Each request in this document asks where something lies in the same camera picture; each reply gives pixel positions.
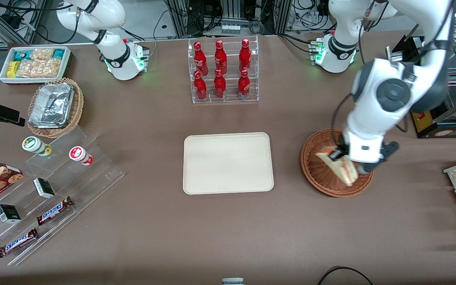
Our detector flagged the light wicker basket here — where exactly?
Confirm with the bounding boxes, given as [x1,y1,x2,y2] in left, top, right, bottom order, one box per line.
[27,77,84,139]

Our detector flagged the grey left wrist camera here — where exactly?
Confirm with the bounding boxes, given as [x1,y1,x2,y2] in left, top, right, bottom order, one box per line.
[357,141,400,175]

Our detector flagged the Snickers chocolate bar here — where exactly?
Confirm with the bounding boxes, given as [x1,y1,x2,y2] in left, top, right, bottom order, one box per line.
[0,228,39,258]
[36,196,74,226]

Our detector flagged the clear acrylic stepped stand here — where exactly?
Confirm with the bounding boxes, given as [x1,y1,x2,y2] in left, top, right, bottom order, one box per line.
[0,126,125,266]

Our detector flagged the black food display case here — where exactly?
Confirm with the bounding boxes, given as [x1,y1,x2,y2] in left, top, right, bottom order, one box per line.
[390,12,456,139]

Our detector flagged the red lid yogurt cup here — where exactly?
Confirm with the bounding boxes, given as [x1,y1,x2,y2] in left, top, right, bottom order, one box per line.
[69,146,94,166]

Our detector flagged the equipment cabinet with cables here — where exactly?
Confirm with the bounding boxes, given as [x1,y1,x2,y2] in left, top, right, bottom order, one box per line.
[165,0,331,38]

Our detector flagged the red cola bottle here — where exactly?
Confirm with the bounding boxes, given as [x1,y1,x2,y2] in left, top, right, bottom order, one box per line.
[238,69,251,98]
[194,42,209,76]
[239,38,252,72]
[193,70,208,101]
[214,68,227,99]
[214,40,228,75]

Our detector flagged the stacked aluminium foil trays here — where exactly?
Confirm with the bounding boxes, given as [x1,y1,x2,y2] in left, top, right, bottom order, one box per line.
[28,83,74,129]

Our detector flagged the white snack bin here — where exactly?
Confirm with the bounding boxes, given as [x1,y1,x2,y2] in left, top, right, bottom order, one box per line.
[0,46,72,86]

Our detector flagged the clear acrylic bottle rack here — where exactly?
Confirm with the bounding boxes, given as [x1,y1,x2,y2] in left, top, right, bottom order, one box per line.
[188,36,259,104]

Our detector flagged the triangular sandwich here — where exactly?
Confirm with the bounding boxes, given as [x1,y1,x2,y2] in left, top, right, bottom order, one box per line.
[316,147,359,187]

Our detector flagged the beige plastic tray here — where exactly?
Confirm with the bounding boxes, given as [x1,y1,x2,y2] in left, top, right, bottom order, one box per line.
[183,132,275,196]

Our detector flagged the grey metal controller box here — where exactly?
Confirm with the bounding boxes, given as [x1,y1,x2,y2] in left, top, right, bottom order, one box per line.
[386,46,403,62]

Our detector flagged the clear cracker bag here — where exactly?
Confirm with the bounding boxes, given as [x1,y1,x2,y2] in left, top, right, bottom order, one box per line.
[30,48,55,61]
[16,59,61,78]

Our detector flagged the small black carton box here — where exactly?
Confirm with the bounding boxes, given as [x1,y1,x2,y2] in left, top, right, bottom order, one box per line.
[0,204,22,224]
[33,178,56,199]

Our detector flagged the green lid yogurt cup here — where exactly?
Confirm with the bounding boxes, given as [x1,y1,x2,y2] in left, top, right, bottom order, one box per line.
[22,136,52,157]

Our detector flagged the black cable loop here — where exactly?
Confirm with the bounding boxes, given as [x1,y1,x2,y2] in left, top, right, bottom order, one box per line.
[317,266,375,285]

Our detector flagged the brown wicker basket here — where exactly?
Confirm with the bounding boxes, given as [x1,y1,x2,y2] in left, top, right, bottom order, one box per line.
[300,129,375,198]

